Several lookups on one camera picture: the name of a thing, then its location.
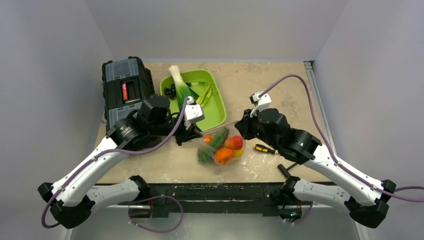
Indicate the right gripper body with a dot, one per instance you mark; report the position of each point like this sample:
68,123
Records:
246,123

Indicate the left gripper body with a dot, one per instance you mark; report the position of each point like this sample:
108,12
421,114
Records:
183,132

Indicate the toy mango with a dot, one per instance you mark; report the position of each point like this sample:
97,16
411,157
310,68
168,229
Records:
207,139

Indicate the green toy chili pepper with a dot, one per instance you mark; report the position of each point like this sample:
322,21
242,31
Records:
206,150

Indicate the red toy tomato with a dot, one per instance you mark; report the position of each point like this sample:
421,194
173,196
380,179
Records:
235,143

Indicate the yellow toy pear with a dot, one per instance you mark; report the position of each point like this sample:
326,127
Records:
238,153

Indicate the clear zip top bag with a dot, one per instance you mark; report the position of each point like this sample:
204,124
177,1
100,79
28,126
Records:
232,132

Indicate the orange toy tangerine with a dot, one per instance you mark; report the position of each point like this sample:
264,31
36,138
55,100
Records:
223,155

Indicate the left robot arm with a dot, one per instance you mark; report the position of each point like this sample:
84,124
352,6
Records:
73,198

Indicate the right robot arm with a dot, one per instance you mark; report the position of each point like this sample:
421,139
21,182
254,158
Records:
365,197

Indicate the yellow black screwdriver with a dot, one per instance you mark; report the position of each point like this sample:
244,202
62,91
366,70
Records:
264,149

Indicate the black toy grapes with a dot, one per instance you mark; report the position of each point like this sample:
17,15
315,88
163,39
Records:
170,92

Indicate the toy leek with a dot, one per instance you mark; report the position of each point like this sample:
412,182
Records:
174,71

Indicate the toy celery stalk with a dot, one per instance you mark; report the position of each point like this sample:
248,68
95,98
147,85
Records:
204,97

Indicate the black toolbox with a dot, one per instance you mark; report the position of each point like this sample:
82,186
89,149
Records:
126,83

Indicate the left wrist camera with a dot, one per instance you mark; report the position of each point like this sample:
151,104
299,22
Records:
193,112

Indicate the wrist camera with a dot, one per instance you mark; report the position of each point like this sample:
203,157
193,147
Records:
261,101
193,112

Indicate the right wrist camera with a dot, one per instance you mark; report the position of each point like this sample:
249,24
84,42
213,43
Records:
261,101

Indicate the aluminium frame rail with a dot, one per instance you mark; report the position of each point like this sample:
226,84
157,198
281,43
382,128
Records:
296,97

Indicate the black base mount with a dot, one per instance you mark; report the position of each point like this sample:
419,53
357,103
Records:
265,198

